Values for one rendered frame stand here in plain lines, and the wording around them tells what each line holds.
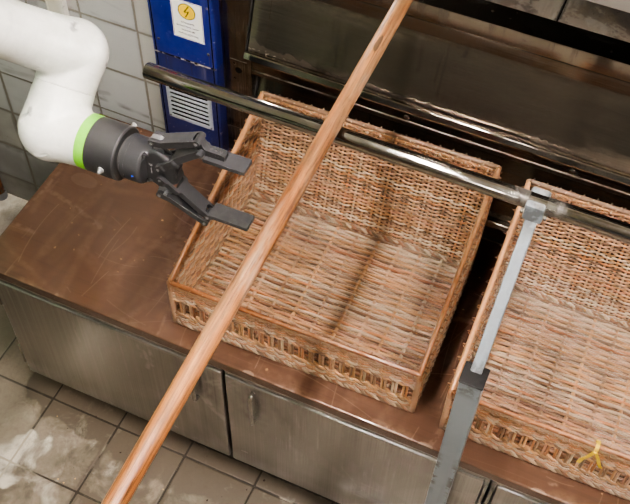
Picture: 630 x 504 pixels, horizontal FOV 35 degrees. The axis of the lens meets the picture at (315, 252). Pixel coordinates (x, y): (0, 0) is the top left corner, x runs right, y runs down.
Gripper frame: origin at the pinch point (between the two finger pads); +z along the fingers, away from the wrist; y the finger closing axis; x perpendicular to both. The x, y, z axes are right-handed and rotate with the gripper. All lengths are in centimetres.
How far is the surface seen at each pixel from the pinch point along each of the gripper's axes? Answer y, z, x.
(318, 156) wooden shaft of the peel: -1.2, 8.0, -11.2
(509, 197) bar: 2.5, 38.2, -18.8
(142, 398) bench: 97, -32, -3
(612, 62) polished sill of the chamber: 2, 46, -56
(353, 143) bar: 2.4, 11.0, -19.3
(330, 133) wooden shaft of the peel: -1.3, 7.9, -16.5
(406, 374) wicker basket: 47, 29, -7
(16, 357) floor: 119, -79, -9
